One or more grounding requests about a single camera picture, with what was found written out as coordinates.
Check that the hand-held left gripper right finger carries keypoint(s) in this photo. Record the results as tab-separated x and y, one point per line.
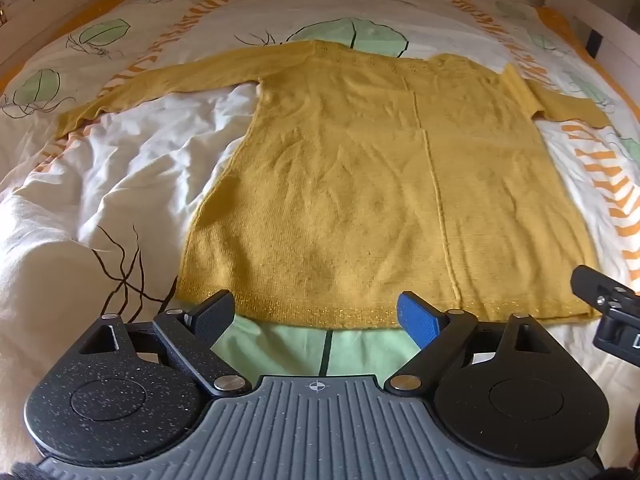
418	321

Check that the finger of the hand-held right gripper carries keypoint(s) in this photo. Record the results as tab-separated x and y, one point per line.
592	280

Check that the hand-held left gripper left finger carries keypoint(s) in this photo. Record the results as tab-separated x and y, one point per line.
216	311

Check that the yellow knitted sweater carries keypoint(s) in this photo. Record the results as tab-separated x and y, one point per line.
360	175

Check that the white printed blanket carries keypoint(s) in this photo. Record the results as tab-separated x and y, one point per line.
135	170

